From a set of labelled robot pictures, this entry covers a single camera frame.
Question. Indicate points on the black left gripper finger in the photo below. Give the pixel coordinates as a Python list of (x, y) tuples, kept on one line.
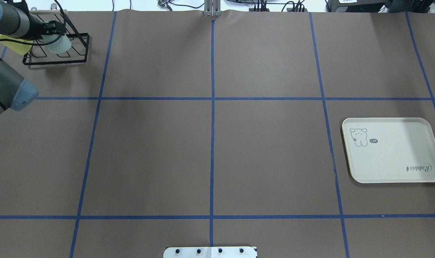
[(53, 28)]

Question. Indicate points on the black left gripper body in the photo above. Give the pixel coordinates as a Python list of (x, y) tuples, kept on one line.
[(37, 30)]

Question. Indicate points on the pale green cup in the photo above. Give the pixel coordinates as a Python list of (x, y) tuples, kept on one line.
[(57, 44)]

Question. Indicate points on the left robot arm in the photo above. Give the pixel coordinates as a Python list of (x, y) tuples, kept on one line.
[(18, 25)]

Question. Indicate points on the yellow cup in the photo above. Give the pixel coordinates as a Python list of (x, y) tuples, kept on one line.
[(19, 48)]

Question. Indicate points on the cream rabbit tray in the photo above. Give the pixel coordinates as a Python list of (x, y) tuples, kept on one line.
[(389, 150)]

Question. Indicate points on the black wire cup rack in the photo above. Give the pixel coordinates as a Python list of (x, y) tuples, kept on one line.
[(72, 47)]

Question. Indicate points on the aluminium frame post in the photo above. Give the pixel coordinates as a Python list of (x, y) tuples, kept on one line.
[(212, 8)]

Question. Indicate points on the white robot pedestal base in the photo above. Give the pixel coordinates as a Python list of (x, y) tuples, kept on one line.
[(211, 252)]

